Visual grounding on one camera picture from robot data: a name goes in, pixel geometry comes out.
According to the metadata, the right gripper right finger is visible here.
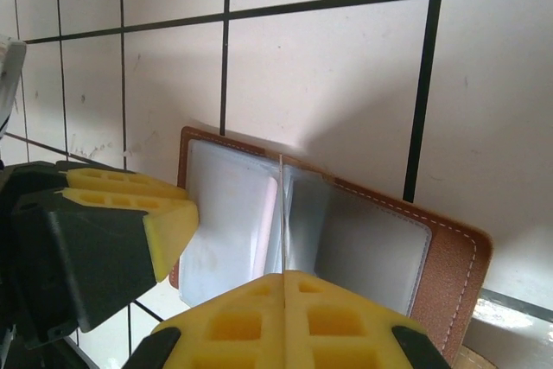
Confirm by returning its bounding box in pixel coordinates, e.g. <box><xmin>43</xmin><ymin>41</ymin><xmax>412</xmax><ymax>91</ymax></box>
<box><xmin>284</xmin><ymin>270</ymin><xmax>451</xmax><ymax>369</ymax></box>

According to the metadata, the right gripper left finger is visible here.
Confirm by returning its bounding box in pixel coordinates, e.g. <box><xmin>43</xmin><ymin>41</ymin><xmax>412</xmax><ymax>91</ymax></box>
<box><xmin>137</xmin><ymin>271</ymin><xmax>286</xmax><ymax>369</ymax></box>

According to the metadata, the brown leather card holder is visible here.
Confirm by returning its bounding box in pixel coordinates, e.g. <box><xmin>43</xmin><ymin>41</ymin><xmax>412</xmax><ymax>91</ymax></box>
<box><xmin>169</xmin><ymin>125</ymin><xmax>495</xmax><ymax>364</ymax></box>

